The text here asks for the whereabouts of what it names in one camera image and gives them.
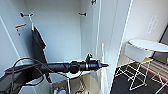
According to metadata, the white hanger of shirt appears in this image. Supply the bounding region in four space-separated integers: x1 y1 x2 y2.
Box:
100 42 106 66

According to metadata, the white wardrobe door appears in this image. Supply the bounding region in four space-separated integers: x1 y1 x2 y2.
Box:
0 0 34 94
96 0 134 94

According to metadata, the white inner cabinet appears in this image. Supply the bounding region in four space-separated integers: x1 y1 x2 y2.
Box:
53 70 89 94

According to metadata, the wicker storage basket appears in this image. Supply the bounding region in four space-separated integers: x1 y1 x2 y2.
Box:
51 85 69 94

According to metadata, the white wardrobe carcass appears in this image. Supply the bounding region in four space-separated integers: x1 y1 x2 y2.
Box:
13 0 101 94

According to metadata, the round white table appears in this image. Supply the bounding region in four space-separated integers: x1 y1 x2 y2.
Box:
128 38 168 53

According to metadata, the black hanging garment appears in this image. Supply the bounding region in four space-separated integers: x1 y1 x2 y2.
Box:
30 26 48 66

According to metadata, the small dark door hinge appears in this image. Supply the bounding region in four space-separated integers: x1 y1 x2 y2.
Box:
90 0 98 6

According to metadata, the white hanger of black garment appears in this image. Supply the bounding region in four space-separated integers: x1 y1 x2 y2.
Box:
29 13 36 32

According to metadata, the orange and white door label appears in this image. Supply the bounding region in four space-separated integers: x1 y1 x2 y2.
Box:
14 23 28 36

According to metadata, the black rail bracket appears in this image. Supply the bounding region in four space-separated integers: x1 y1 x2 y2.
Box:
19 12 34 18
78 12 88 17

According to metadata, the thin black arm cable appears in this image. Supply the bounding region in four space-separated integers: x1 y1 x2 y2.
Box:
3 57 54 94

